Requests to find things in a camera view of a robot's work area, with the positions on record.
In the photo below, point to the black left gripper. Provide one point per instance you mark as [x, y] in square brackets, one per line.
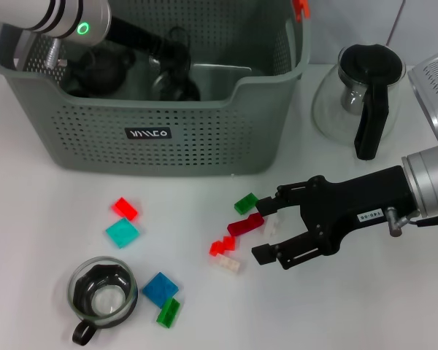
[131, 33]

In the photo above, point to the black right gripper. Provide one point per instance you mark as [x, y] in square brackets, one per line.
[348, 206]

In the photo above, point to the white toy brick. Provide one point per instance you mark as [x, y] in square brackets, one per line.
[274, 224]

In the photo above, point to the grey perforated storage bin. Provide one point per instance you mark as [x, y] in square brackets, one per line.
[168, 156]

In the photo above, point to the dark red toy brick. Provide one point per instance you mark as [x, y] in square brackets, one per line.
[244, 225]

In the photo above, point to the green toy brick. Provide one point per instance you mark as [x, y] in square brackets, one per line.
[169, 313]
[244, 204]

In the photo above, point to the red stepped toy brick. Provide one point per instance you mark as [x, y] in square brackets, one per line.
[222, 246]

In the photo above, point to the clear translucent toy brick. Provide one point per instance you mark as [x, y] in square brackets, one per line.
[226, 263]

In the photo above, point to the dark clay teapot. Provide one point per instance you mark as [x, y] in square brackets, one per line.
[106, 71]

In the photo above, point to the blue toy brick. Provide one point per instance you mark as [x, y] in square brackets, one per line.
[160, 288]

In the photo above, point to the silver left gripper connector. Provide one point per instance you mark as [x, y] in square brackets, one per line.
[53, 53]

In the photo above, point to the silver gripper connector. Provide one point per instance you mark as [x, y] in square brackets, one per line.
[53, 53]
[394, 220]

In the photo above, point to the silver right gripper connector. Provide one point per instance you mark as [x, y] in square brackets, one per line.
[394, 220]

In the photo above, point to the bright red toy brick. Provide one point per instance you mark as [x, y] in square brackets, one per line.
[126, 209]

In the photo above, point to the teal toy brick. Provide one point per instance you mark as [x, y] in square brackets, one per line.
[122, 233]

